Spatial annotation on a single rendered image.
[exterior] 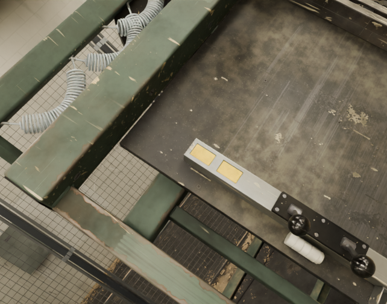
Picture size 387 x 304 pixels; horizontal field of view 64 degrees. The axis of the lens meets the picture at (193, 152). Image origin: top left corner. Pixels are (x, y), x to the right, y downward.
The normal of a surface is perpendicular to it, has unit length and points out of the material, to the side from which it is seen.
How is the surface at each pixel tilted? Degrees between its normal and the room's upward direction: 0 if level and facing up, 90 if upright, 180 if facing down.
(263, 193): 60
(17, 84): 90
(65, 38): 90
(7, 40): 90
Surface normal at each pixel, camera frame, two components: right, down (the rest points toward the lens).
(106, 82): 0.05, -0.37
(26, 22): 0.37, 0.06
